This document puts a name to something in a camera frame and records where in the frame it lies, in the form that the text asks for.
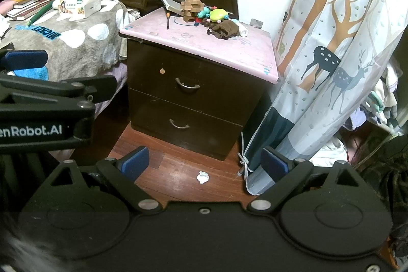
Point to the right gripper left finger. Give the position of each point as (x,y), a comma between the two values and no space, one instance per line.
(122,173)

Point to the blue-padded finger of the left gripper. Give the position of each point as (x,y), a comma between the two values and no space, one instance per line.
(23,59)

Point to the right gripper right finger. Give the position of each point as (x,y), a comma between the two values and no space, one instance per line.
(288,177)

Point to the metal top drawer handle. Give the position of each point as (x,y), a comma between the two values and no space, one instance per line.
(184,86)

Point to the brown drawstring pouch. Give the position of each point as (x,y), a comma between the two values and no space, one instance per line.
(224,30)

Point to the wooden interlocking puzzle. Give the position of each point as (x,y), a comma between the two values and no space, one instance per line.
(190,9)

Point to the stack of books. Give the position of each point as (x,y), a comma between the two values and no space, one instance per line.
(26,9)

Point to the grey polka dot blanket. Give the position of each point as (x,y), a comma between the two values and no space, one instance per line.
(76,47)

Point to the green pen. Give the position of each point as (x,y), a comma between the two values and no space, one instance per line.
(39,14)

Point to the crumpled white paper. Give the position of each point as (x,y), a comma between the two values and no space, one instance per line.
(202,177)

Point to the tissue pack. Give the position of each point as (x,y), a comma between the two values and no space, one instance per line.
(78,9)

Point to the dark wooden nightstand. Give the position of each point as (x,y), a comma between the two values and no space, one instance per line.
(191,89)

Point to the pile of clothes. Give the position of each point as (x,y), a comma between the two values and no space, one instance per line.
(381,105)

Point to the pink nightstand top mat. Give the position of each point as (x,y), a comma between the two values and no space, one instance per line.
(252,54)

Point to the yellow-green round toy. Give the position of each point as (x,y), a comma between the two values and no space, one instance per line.
(218,15)

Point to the deer print curtain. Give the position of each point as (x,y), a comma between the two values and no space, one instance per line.
(330,54)

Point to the teal toy figure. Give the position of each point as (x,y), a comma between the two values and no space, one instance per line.
(204,13)

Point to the orange-handled screwdriver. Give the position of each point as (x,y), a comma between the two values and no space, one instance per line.
(168,15)

